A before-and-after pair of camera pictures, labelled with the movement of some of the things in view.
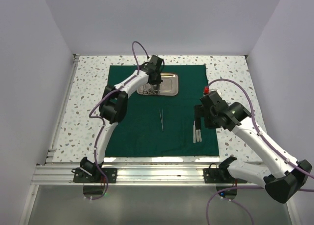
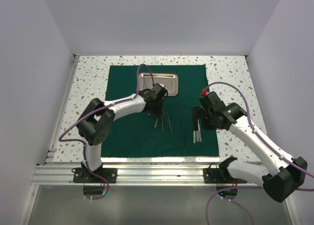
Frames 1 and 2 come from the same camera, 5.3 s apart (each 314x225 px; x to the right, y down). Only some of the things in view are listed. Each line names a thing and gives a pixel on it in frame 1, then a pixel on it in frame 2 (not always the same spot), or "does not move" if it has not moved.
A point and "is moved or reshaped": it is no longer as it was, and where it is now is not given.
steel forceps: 156,89 is moved or reshaped
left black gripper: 158,81 to 158,111
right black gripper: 199,110 does not move
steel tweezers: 162,118 does not move
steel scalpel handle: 194,133 does not move
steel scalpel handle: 199,135 does not move
